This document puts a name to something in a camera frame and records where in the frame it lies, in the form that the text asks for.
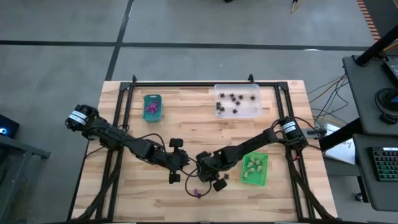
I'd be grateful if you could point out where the black laptop screen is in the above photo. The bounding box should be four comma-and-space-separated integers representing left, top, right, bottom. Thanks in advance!
381, 55, 398, 90

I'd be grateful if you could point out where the orange striped floor mat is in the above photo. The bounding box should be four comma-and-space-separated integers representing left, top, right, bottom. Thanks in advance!
356, 0, 382, 42

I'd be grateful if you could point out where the clear plastic bin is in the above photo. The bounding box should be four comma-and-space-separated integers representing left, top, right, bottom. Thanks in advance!
213, 83, 264, 119

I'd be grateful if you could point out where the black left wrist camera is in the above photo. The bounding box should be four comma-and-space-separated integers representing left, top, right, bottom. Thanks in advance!
157, 149, 175, 167

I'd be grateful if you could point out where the black device with blue light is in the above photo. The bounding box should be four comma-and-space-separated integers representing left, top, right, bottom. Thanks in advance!
0, 113, 20, 139

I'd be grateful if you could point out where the white paper sheet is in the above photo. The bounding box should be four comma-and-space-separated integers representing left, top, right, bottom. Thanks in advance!
323, 123, 357, 166

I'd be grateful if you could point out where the black camera cable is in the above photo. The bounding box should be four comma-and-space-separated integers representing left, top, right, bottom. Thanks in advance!
185, 167, 213, 199
124, 133, 168, 149

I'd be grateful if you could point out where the grey desk with keyboard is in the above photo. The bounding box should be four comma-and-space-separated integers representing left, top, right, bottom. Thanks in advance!
353, 133, 398, 213

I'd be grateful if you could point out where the backlit keyboard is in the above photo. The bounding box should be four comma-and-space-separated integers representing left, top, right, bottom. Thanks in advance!
369, 146, 398, 183

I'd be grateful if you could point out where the black left camera cable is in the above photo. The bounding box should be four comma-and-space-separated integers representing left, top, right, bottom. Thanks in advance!
124, 133, 168, 149

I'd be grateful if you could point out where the green plastic basket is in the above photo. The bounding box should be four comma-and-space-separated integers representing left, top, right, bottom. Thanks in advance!
240, 151, 269, 187

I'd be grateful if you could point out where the black right camera cable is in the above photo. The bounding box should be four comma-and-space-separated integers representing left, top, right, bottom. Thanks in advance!
185, 167, 213, 199

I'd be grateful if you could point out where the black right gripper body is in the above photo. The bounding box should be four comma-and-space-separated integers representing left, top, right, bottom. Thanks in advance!
200, 151, 228, 192

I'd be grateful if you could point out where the grey side table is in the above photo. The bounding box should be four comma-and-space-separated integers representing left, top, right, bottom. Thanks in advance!
0, 134, 52, 224

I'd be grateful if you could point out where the teal plastic basket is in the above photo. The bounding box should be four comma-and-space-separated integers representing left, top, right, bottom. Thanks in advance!
142, 94, 164, 123

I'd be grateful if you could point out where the black slanted pole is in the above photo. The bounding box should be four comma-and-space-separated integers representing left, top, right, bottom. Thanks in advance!
354, 26, 398, 68

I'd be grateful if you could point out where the black round headset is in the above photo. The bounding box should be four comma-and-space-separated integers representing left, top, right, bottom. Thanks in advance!
374, 88, 398, 125

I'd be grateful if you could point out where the black aluminium table frame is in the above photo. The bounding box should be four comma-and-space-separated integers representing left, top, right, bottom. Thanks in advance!
70, 73, 338, 224

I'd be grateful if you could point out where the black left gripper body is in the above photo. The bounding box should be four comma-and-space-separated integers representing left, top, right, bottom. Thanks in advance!
167, 138, 191, 185

